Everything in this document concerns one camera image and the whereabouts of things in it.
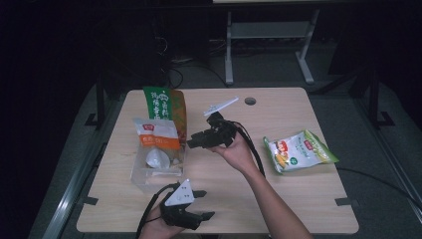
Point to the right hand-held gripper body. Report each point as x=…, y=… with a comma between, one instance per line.
x=222, y=132

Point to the white and green snack bag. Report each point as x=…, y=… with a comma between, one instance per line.
x=298, y=152

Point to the person's right hand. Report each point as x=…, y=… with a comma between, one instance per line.
x=239, y=154

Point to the green and red snack bag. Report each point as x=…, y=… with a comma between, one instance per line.
x=161, y=103

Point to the white metal frame stand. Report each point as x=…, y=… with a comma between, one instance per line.
x=268, y=29

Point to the clear bag with orange label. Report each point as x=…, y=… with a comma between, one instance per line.
x=157, y=136

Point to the clear plastic container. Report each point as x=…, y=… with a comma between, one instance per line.
x=156, y=177

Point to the person's left hand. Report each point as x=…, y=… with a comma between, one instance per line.
x=156, y=229

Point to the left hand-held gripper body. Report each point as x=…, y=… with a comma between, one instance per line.
x=180, y=195

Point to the black metal stand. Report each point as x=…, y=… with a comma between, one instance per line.
x=100, y=99
x=375, y=99

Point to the black tape strip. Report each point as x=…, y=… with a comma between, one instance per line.
x=343, y=201
x=90, y=200

